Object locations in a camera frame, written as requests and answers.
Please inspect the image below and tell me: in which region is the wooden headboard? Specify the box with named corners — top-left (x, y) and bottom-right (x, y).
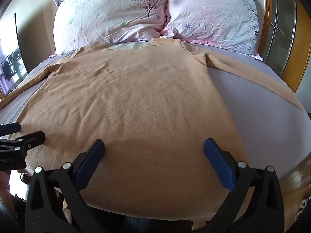
top-left (258, 0), bottom-right (311, 93)

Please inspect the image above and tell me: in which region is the pink floral pillow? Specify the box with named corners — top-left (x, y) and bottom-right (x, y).
top-left (53, 0), bottom-right (169, 55)
top-left (161, 0), bottom-right (264, 62)

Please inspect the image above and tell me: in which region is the bed with lilac sheet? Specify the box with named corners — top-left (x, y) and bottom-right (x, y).
top-left (0, 41), bottom-right (311, 233)

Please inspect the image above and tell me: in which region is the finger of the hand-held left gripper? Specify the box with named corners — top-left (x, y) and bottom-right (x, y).
top-left (0, 130), bottom-right (46, 155)
top-left (0, 123), bottom-right (22, 137)

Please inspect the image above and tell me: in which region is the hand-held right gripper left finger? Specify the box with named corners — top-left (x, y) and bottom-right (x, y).
top-left (25, 139), bottom-right (106, 233)

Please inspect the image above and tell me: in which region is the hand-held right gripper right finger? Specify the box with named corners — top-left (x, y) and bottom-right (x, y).
top-left (203, 138), bottom-right (285, 233)

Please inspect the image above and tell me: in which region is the tan long-sleeved shirt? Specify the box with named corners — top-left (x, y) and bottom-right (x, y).
top-left (0, 38), bottom-right (304, 220)

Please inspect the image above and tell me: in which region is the window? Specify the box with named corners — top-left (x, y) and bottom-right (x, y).
top-left (0, 15), bottom-right (30, 100)

